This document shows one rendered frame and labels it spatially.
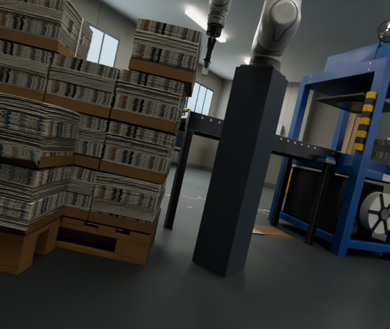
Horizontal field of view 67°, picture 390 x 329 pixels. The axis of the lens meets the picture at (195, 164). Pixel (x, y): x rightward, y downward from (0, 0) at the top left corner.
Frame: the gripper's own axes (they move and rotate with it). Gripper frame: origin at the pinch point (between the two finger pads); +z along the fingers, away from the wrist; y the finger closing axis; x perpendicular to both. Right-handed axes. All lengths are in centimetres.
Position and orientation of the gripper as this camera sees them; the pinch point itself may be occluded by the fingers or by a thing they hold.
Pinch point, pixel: (205, 68)
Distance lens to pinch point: 154.2
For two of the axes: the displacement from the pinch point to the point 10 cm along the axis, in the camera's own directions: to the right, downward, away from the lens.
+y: 0.2, 0.5, -10.0
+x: 9.8, 2.2, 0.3
